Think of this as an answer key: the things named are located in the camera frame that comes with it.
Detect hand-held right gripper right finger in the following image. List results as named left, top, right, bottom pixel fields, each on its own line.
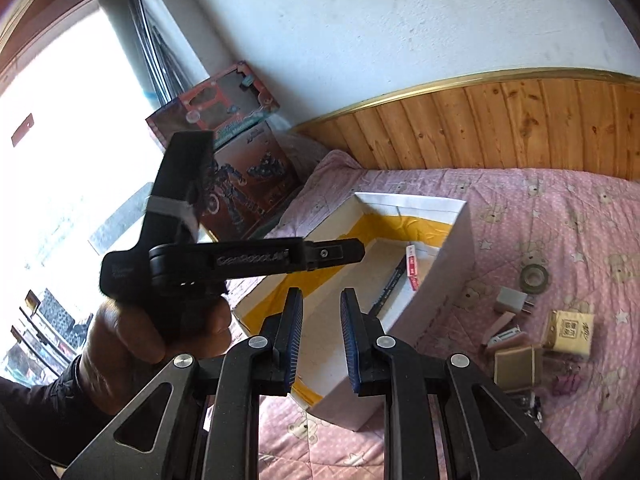
left=340, top=287, right=583, bottom=480

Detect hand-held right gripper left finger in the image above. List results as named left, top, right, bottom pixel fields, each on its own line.
left=62, top=287, right=304, bottom=480

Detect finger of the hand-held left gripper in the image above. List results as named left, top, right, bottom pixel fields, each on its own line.
left=302, top=238, right=366, bottom=269

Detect white cardboard box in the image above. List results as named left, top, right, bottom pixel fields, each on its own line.
left=232, top=191, right=475, bottom=432

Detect beige tissue packet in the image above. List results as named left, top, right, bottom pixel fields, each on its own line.
left=542, top=309, right=596, bottom=360

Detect person's left forearm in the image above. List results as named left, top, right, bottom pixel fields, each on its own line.
left=0, top=355, right=108, bottom=467

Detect person's left hand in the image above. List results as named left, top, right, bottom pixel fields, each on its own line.
left=80, top=295, right=233, bottom=413

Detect black pen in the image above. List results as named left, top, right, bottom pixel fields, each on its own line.
left=370, top=255, right=408, bottom=317

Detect red and white packet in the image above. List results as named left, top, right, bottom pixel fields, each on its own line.
left=404, top=242, right=421, bottom=292

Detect grey pillow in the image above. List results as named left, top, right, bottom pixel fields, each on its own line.
left=280, top=132, right=332, bottom=187

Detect robot toy box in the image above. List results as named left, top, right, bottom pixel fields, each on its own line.
left=145, top=61, right=301, bottom=241

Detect window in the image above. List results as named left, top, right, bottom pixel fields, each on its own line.
left=0, top=0, right=211, bottom=376

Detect white charger plug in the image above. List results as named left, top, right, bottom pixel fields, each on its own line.
left=495, top=287, right=535, bottom=317

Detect small brown box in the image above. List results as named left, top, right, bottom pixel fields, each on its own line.
left=494, top=345, right=543, bottom=393

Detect black binder clips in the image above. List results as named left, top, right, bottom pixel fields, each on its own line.
left=520, top=391, right=546, bottom=423

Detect green tape roll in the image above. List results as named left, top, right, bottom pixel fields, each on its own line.
left=519, top=262, right=550, bottom=293

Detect red window sticker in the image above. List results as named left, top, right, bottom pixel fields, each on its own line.
left=11, top=114, right=35, bottom=142

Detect wooden headboard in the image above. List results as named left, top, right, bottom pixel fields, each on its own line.
left=295, top=71, right=640, bottom=183

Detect bundle of dark rods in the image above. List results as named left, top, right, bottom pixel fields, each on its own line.
left=125, top=0, right=193, bottom=106

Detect purple binder clips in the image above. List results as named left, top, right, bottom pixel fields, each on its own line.
left=547, top=367, right=583, bottom=396

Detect pink printed blanket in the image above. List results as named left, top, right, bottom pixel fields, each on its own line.
left=255, top=150, right=640, bottom=480

